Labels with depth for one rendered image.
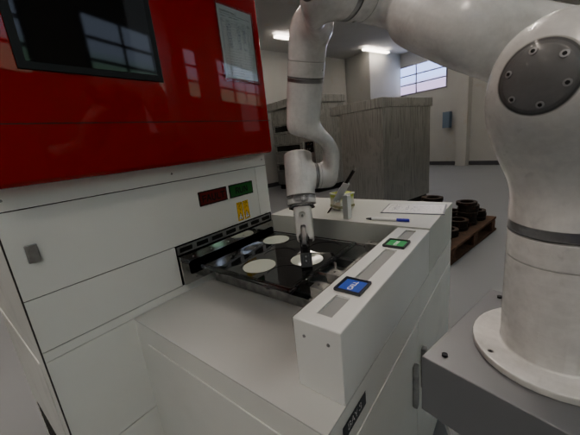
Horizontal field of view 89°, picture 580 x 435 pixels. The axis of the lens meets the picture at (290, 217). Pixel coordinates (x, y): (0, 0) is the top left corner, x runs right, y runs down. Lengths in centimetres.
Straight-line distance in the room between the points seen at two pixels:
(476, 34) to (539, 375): 44
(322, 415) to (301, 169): 57
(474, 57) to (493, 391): 44
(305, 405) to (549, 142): 50
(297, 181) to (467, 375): 57
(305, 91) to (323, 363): 59
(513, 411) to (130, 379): 89
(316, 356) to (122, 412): 68
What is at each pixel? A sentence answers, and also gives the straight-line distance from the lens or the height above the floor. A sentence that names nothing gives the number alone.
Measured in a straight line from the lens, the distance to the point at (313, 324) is 51.
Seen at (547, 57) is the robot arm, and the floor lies 130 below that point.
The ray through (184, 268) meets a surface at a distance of 99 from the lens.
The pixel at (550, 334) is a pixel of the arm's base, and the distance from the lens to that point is 51.
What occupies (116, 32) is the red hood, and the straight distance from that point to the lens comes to 91.
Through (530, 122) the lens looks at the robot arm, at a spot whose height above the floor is 124.
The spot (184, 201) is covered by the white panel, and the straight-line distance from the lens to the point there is 98.
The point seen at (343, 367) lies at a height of 90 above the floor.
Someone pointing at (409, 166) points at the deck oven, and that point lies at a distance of 529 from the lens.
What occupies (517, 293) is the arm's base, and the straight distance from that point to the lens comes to 50.
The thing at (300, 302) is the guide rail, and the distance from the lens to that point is 82.
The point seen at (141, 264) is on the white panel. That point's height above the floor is 96.
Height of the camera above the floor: 125
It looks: 14 degrees down
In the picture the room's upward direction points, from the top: 6 degrees counter-clockwise
